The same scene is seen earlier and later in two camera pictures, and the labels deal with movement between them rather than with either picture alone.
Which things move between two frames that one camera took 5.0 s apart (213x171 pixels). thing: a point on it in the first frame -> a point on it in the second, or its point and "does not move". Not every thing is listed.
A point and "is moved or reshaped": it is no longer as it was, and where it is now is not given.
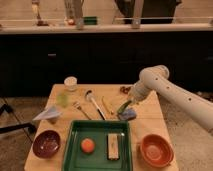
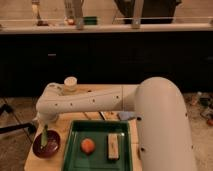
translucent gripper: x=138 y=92 -> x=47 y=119
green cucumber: x=124 y=106 is moved or reshaped
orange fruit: x=87 y=145 does not move
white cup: x=70 y=83 does not move
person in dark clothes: x=153 y=11 does not move
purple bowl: x=46 y=143 does not move
